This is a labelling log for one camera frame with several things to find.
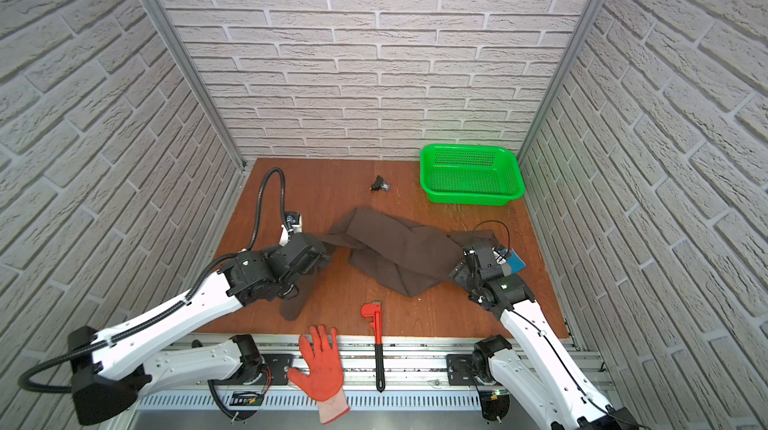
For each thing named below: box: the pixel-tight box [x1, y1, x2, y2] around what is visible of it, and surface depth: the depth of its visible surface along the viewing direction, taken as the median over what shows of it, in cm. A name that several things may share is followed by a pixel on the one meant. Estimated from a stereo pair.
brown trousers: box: [280, 206, 498, 322], surface depth 92 cm
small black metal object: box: [369, 175, 391, 192], surface depth 113 cm
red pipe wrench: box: [360, 301, 386, 393], surface depth 81 cm
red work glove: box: [287, 325, 350, 425], surface depth 74 cm
